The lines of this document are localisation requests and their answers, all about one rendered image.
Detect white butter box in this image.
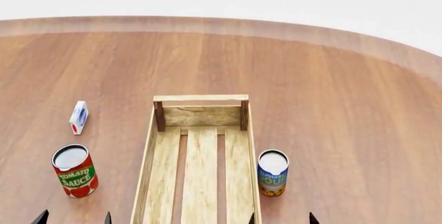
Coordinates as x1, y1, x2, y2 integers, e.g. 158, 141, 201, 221
68, 100, 90, 136

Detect blue alphabet soup can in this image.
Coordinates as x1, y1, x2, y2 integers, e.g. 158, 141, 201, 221
257, 149, 290, 197

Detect wooden slatted tray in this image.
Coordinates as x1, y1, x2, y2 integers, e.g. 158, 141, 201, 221
130, 93, 263, 224

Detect red tomato sauce can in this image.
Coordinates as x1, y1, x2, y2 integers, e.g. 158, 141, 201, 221
51, 143, 99, 199

